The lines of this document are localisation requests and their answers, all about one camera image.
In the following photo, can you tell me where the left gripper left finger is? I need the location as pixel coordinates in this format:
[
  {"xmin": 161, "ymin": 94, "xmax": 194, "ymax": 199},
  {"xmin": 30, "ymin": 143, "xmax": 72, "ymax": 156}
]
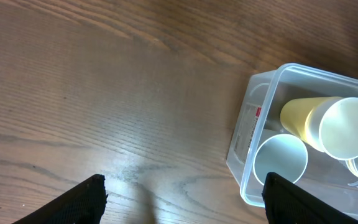
[{"xmin": 14, "ymin": 174, "xmax": 108, "ymax": 224}]

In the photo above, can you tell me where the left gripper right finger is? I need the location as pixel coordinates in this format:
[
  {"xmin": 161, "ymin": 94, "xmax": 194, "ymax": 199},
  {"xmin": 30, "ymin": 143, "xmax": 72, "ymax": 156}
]
[{"xmin": 262, "ymin": 172, "xmax": 358, "ymax": 224}]

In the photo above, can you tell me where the grey plastic cup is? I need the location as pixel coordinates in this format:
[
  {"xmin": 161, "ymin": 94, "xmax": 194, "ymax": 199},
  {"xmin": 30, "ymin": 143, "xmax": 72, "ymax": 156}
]
[{"xmin": 252, "ymin": 130, "xmax": 308, "ymax": 185}]

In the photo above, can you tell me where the yellow plastic cup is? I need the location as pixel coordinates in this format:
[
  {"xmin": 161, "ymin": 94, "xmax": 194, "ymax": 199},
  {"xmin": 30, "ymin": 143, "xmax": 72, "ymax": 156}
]
[{"xmin": 280, "ymin": 96, "xmax": 343, "ymax": 147}]

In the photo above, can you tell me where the white plastic cup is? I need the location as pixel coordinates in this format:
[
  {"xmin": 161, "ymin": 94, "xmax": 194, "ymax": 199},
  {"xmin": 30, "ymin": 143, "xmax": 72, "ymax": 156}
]
[{"xmin": 305, "ymin": 97, "xmax": 358, "ymax": 161}]

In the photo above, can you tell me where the clear plastic container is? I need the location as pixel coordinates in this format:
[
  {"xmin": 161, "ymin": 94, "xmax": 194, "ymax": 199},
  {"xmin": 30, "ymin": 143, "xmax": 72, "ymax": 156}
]
[{"xmin": 227, "ymin": 63, "xmax": 358, "ymax": 220}]

